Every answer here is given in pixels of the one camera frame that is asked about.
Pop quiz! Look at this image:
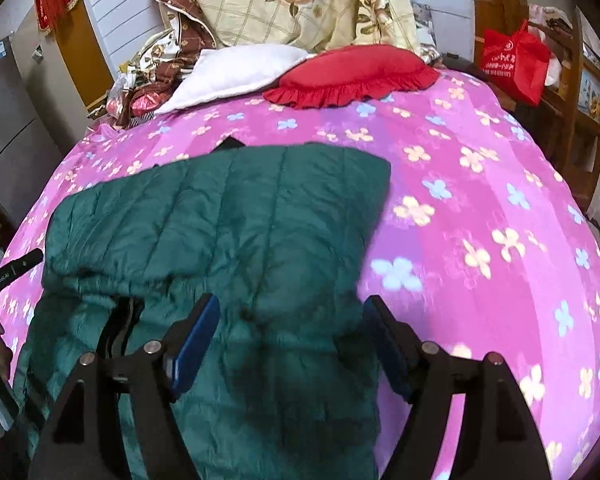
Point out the red ruffled cushion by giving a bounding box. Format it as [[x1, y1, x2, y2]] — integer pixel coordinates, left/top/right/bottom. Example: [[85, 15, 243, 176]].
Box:
[[263, 44, 440, 110]]

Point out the red shopping bag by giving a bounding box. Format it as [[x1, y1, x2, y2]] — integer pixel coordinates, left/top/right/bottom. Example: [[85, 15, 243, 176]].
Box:
[[479, 20, 552, 106]]

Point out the wooden shelf unit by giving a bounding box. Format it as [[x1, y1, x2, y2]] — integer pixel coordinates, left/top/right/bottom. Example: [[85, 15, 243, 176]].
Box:
[[532, 8, 600, 211]]

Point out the white pillow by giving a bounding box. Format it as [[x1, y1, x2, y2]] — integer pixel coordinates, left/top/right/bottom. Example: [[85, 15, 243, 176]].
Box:
[[155, 44, 314, 115]]

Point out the dark green puffer jacket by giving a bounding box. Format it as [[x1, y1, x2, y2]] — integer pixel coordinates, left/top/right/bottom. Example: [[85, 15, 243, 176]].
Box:
[[14, 143, 391, 479]]

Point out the pink floral bed sheet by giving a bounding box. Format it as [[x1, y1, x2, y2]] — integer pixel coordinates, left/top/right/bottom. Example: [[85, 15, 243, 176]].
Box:
[[0, 70, 600, 479]]

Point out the cream floral quilt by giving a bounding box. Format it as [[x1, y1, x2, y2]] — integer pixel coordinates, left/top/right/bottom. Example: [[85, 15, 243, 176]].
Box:
[[196, 0, 420, 54]]

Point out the brown floral blanket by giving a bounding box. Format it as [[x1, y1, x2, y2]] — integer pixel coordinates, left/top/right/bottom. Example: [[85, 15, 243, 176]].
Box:
[[106, 0, 216, 128]]

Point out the grey refrigerator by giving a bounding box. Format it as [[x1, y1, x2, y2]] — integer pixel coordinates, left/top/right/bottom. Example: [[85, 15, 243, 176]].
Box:
[[0, 37, 62, 226]]

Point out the pink plastic package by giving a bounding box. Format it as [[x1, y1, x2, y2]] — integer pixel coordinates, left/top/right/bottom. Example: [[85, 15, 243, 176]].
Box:
[[130, 92, 169, 117]]

